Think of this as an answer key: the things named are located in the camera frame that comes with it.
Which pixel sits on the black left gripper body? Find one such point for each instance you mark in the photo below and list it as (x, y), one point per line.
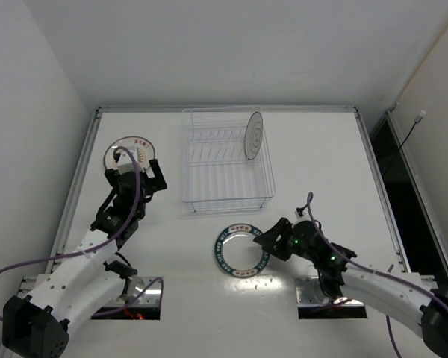
(133, 176)

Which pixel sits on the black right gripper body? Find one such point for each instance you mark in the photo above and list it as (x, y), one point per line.
(281, 239)

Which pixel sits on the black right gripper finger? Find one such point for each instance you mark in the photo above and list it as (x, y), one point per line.
(281, 228)
(275, 250)

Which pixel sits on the sunburst pattern white plate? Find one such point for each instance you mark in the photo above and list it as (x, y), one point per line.
(142, 147)

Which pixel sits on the green rim white plate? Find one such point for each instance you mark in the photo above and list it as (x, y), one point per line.
(236, 254)

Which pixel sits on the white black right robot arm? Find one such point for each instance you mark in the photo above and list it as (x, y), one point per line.
(423, 311)

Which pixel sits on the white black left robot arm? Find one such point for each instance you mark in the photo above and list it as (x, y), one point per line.
(41, 323)

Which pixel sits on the black line white plate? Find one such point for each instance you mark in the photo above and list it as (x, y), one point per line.
(253, 135)

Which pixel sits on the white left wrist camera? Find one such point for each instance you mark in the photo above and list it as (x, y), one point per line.
(123, 161)

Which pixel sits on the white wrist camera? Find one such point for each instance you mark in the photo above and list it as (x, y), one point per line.
(302, 215)
(123, 161)

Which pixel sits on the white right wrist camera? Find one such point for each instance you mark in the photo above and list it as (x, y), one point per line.
(302, 215)

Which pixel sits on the white wire dish rack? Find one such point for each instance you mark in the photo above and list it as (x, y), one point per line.
(217, 176)

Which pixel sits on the aluminium table frame rail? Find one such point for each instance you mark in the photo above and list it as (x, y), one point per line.
(415, 238)

